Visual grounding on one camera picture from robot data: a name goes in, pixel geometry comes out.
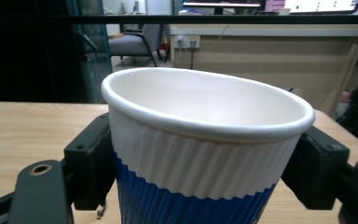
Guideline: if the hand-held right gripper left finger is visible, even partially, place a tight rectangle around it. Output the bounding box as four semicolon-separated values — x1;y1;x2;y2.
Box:
63;112;117;211

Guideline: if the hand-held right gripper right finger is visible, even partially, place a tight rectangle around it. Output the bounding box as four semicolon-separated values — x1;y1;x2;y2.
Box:
281;125;351;211

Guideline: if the ribbed paper cup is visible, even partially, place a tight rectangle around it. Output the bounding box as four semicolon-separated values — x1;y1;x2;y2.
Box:
101;66;316;224

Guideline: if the beige partition panel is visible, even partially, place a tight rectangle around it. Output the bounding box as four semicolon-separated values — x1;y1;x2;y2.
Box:
169;23;358;117

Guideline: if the grey armchair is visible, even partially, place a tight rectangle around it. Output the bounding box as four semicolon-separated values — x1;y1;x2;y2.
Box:
107;23;166;68

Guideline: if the computer monitor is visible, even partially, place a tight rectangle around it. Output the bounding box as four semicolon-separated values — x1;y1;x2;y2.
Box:
181;0;267;15
283;0;358;15

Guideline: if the black power cable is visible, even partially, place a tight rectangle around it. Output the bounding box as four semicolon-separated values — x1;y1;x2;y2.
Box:
189;39;198;70

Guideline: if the black horizontal frame bar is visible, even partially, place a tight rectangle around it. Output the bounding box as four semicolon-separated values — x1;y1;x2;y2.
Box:
0;14;358;25

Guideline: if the white wall socket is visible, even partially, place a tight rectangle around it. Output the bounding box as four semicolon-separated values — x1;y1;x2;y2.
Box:
173;34;201;49

